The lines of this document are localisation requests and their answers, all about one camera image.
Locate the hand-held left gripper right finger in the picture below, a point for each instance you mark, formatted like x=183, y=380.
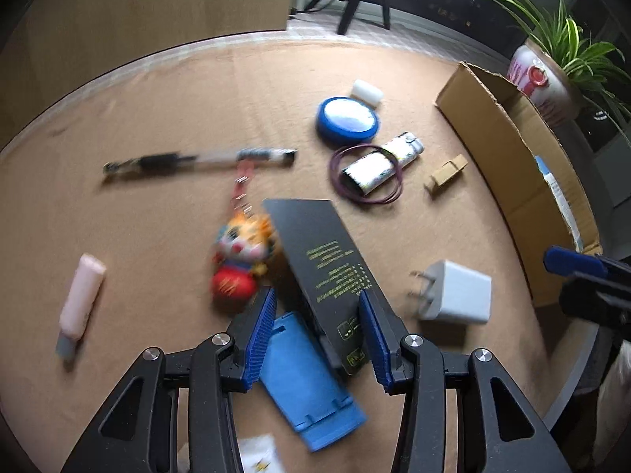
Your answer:
x=372, y=340

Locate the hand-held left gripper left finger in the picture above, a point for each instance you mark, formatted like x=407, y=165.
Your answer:
x=261, y=335

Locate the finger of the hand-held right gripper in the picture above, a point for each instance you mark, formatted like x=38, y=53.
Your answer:
x=574, y=261
x=596, y=303

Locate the brown cardboard box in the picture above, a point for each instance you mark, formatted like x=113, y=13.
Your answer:
x=522, y=182

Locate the black box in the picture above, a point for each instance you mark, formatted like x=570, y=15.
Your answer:
x=315, y=246

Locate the pink bottle with grey cap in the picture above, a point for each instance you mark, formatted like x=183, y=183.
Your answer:
x=81, y=298

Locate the blue round lid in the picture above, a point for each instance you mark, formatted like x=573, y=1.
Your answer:
x=347, y=118

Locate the white and blue packet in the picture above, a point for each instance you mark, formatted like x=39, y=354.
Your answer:
x=559, y=197

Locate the blue phone stand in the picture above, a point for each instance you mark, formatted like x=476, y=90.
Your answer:
x=305, y=389

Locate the white paper card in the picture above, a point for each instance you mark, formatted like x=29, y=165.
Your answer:
x=259, y=456

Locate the tan felt table mat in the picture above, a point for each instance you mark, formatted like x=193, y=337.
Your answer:
x=162, y=217

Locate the small wooden clip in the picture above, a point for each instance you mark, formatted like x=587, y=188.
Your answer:
x=446, y=173

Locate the patterned lighter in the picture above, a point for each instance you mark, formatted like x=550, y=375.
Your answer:
x=369, y=175

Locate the clear gel pen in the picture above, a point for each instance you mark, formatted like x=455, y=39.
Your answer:
x=197, y=160

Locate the patterned small tube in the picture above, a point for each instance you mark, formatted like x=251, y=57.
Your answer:
x=404, y=148

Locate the green spider plant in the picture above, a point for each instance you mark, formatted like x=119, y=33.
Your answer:
x=572, y=39

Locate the white eraser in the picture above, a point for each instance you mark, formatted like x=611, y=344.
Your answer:
x=367, y=92

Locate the light wooden board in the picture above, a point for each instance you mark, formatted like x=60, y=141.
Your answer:
x=148, y=0

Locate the white wall charger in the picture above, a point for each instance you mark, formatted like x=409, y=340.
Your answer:
x=458, y=293

